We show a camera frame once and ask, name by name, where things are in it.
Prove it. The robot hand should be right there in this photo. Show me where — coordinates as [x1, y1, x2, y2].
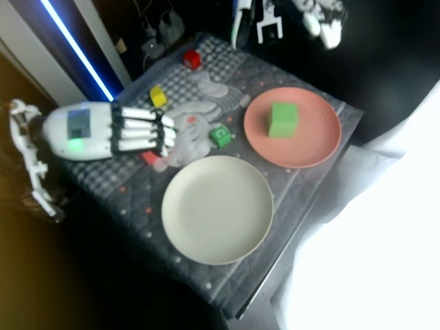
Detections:
[43, 102, 178, 162]
[230, 0, 347, 50]

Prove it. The red block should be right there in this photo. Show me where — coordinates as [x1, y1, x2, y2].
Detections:
[140, 151, 168, 173]

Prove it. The large green cube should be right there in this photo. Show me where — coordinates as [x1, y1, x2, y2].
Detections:
[267, 101, 298, 140]

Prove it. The yellow small block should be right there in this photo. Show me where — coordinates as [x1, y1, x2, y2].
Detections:
[149, 85, 168, 108]

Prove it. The pink plate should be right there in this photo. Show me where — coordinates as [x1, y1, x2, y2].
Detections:
[243, 86, 342, 169]

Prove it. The small red cube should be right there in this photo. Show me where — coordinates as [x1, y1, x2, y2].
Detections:
[182, 49, 203, 71]

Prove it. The small green letter cube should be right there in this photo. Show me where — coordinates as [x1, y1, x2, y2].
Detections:
[209, 125, 232, 150]

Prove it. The white plate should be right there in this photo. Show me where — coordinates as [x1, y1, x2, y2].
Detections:
[161, 155, 275, 266]

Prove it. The blue-white light strip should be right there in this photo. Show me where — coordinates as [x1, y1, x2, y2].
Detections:
[40, 0, 115, 102]

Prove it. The grey quilt with bear print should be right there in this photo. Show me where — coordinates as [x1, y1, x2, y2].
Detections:
[58, 32, 364, 319]

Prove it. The white power adapter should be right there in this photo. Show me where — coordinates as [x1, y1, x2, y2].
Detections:
[142, 37, 166, 58]

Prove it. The white sheet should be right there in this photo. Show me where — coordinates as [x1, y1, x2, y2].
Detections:
[270, 80, 440, 330]

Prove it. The white door frame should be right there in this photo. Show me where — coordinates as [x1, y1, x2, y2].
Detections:
[0, 0, 132, 104]

